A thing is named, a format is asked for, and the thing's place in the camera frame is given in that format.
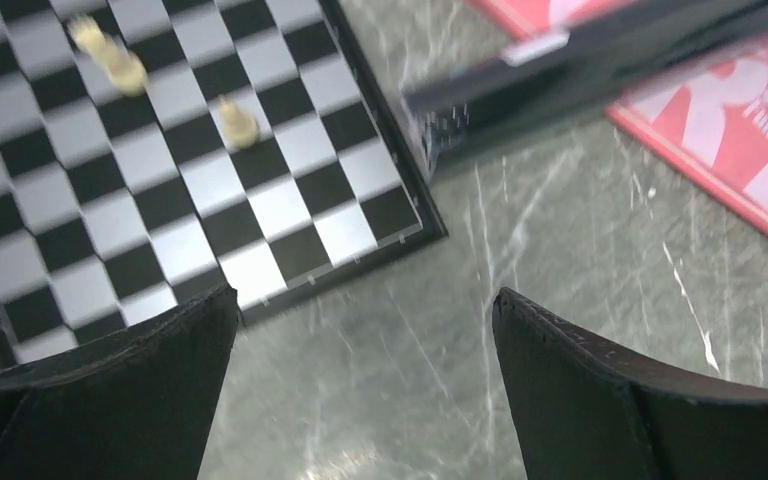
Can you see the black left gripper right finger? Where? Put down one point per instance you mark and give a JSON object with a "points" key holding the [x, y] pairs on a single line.
{"points": [[585, 407]]}

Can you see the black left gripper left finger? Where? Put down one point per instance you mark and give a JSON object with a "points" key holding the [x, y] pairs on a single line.
{"points": [[135, 404]]}

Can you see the pink racket bag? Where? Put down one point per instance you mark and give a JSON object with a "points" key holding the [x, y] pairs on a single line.
{"points": [[690, 81]]}

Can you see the black shuttlecock tube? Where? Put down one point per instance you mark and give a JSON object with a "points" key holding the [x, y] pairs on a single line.
{"points": [[531, 85]]}

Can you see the black white chessboard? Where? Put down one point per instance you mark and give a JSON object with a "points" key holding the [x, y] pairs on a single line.
{"points": [[116, 208]]}

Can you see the cream chess piece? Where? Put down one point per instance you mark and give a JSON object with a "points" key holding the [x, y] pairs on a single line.
{"points": [[239, 127], [122, 67]]}

